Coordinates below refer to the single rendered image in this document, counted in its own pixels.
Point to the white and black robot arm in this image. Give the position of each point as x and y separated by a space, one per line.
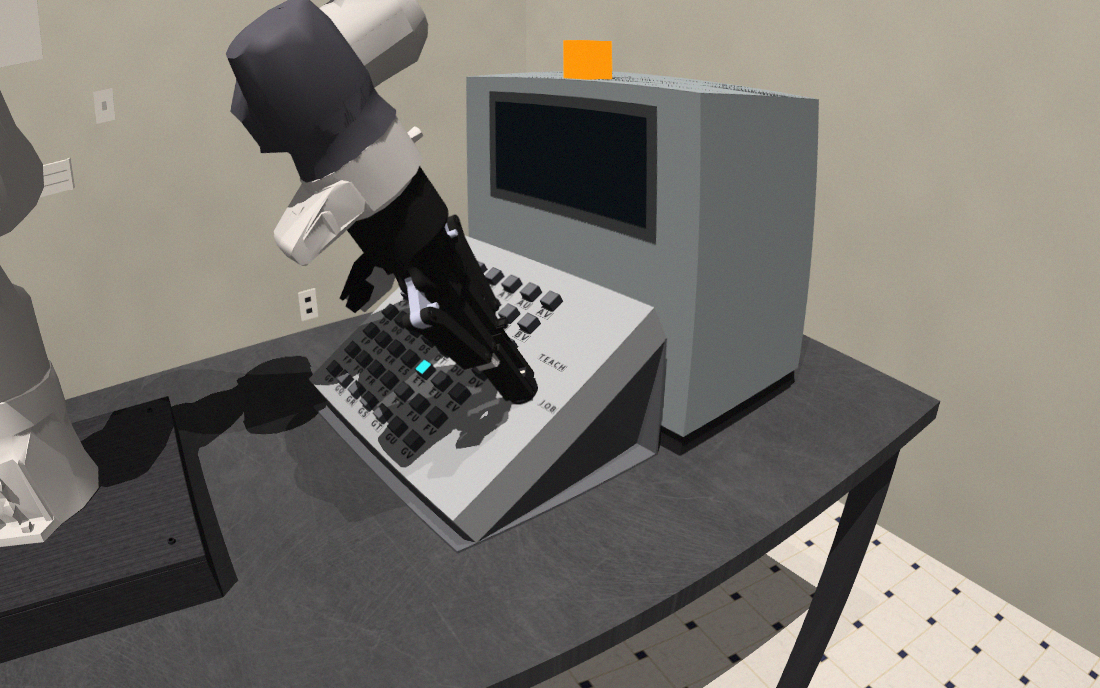
314 96

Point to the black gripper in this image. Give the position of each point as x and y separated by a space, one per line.
398 238

